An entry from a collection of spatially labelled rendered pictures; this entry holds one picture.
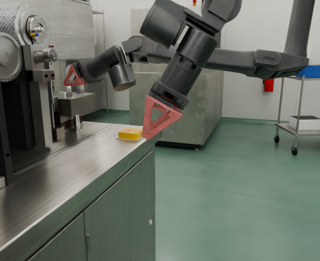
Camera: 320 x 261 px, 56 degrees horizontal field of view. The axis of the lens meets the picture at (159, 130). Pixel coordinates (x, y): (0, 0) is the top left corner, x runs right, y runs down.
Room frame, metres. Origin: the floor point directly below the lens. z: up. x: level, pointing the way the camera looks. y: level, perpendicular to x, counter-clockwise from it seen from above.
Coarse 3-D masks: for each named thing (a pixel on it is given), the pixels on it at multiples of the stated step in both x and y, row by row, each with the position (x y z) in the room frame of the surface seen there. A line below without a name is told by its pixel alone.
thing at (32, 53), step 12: (24, 48) 0.87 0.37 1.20; (36, 48) 0.89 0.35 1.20; (24, 60) 0.87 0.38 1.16; (36, 60) 0.87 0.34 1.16; (36, 72) 0.86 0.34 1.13; (48, 72) 0.87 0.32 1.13; (36, 84) 0.87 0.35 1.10; (36, 96) 0.87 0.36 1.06; (36, 108) 0.87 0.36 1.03; (48, 108) 0.89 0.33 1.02; (36, 120) 0.87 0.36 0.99; (48, 120) 0.89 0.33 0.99; (36, 132) 0.88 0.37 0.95; (48, 132) 0.88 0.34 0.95; (36, 144) 0.88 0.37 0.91; (48, 144) 0.88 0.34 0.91; (60, 144) 0.90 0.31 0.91
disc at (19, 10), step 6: (24, 6) 0.90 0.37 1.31; (30, 6) 0.92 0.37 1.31; (36, 6) 0.95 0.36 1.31; (18, 12) 0.88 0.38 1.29; (42, 12) 0.97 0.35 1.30; (18, 18) 0.87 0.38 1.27; (18, 24) 0.87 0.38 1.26; (48, 24) 0.99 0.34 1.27; (18, 30) 0.87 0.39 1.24; (48, 30) 0.99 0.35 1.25; (18, 36) 0.87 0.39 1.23; (48, 36) 0.99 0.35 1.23; (24, 42) 0.89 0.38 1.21; (36, 42) 0.93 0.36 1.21; (48, 42) 0.98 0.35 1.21
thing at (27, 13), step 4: (28, 8) 0.91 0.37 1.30; (32, 8) 0.92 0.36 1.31; (24, 12) 0.89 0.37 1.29; (28, 12) 0.91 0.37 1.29; (32, 12) 0.92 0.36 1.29; (36, 12) 0.94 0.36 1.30; (40, 12) 0.96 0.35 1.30; (24, 16) 0.89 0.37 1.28; (28, 16) 0.90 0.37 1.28; (20, 20) 0.88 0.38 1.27; (24, 20) 0.89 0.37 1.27; (20, 24) 0.88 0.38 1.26; (24, 24) 0.89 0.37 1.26; (20, 28) 0.87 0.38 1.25; (24, 28) 0.89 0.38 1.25; (24, 32) 0.88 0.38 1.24; (48, 32) 0.98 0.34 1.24; (24, 36) 0.88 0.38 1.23; (28, 36) 0.90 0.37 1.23; (24, 40) 0.88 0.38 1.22; (28, 40) 0.90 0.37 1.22; (28, 44) 0.89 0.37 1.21; (36, 44) 0.93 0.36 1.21; (40, 44) 0.94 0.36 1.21; (44, 44) 0.96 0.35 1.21
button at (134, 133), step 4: (124, 128) 1.03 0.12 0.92; (128, 128) 1.03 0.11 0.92; (132, 128) 1.03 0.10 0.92; (136, 128) 1.03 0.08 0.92; (140, 128) 1.03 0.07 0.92; (120, 132) 0.98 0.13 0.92; (124, 132) 0.98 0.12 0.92; (128, 132) 0.98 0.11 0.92; (132, 132) 0.98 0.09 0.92; (136, 132) 0.98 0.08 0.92; (140, 132) 0.99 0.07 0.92; (120, 136) 0.98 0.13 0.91; (124, 136) 0.98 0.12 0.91; (128, 136) 0.97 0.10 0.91; (132, 136) 0.97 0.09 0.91; (136, 136) 0.96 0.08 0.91; (140, 136) 0.99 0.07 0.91
